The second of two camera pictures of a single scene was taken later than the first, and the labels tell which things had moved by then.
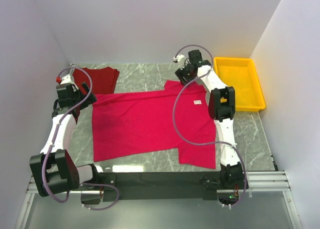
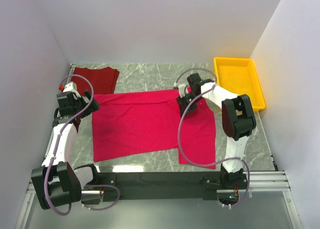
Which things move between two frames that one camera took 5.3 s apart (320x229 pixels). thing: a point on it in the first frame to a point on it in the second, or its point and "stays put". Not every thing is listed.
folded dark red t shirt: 104,80 stays put
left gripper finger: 85,87 to 87,93
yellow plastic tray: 241,74 stays put
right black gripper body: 187,71 to 184,101
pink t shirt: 143,122 stays put
